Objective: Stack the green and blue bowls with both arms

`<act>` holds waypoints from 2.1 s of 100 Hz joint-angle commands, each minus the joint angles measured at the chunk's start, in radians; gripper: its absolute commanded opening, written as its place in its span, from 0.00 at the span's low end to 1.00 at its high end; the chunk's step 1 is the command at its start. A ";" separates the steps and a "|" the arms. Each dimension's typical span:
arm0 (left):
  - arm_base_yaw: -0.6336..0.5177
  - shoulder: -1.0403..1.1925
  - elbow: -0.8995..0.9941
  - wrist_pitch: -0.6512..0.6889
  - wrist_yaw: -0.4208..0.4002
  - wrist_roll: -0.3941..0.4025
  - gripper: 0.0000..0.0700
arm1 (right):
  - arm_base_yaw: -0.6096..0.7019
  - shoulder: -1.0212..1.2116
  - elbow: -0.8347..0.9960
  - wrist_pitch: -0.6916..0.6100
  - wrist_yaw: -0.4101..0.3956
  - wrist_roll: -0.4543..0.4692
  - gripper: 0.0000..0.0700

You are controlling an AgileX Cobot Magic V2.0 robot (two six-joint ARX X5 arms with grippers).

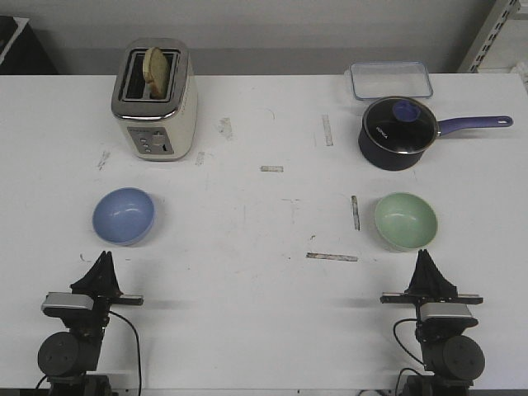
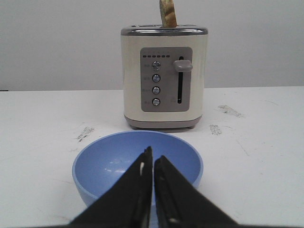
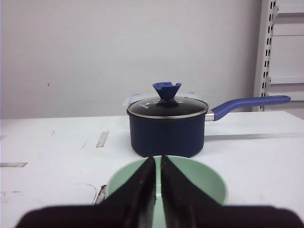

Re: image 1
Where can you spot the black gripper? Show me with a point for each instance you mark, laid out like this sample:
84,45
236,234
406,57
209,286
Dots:
428,278
101,285

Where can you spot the blue bowl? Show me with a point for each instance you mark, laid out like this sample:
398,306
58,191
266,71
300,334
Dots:
124,217

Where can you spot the green bowl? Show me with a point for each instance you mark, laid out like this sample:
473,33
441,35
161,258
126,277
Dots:
405,221

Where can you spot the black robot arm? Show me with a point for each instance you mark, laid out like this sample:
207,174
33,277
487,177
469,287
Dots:
451,360
68,359

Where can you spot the dark blue saucepan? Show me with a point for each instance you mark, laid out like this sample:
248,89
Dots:
393,162

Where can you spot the glass pot lid blue knob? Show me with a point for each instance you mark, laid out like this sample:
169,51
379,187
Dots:
400,125

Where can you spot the cream two-slot toaster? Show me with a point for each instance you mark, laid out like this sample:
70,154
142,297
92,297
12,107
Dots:
156,129

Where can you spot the clear plastic food container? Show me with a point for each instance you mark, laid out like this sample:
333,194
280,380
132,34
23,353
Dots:
374,80

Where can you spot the slice of toast bread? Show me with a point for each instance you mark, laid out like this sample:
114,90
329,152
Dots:
155,70

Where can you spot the white metal shelf upright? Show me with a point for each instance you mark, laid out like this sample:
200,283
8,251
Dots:
501,42

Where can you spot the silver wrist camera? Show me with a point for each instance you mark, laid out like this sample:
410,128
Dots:
447,315
64,305

